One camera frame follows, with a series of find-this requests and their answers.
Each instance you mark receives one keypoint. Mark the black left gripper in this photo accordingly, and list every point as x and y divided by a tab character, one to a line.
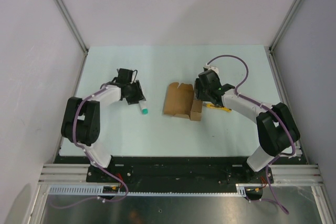
139	96

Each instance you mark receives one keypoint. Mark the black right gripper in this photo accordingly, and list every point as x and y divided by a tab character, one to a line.
198	93

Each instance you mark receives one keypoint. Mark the white tube green cap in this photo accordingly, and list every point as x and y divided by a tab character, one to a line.
143	107

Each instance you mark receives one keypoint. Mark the yellow utility knife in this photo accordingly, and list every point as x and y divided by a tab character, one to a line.
211	106

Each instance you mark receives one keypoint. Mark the brown cardboard express box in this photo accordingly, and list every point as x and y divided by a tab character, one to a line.
180	102

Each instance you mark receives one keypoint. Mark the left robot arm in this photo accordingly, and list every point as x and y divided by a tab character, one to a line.
81	122

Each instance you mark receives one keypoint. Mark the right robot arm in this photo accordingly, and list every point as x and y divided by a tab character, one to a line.
277	130

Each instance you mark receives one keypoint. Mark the aluminium crossbar profile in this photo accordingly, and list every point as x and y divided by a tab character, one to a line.
284	175

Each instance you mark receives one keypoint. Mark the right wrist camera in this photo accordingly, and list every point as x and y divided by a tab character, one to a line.
214	68

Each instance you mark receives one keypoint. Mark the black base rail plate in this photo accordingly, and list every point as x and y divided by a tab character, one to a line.
194	175

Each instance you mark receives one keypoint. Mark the left aluminium frame post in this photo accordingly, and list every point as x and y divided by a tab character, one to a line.
60	4

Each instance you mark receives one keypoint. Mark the aluminium frame post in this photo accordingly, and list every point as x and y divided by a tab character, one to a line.
60	4
291	13

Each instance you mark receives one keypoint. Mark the right aluminium frame post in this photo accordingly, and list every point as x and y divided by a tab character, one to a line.
291	13

